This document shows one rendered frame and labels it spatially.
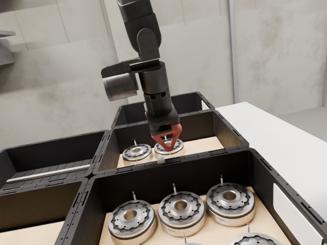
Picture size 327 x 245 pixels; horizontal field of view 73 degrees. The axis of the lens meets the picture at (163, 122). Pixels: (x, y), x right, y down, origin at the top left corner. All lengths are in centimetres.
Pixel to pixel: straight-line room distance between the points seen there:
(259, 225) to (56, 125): 246
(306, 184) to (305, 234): 43
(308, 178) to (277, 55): 227
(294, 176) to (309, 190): 7
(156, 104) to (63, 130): 233
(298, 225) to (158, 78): 35
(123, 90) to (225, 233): 35
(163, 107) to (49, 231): 40
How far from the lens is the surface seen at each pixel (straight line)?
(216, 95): 273
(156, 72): 43
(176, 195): 55
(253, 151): 55
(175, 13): 254
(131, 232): 50
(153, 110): 47
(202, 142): 82
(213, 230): 51
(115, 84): 44
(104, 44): 247
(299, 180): 87
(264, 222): 53
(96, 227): 54
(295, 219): 45
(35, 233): 66
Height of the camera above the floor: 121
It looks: 21 degrees down
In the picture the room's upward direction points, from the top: 10 degrees counter-clockwise
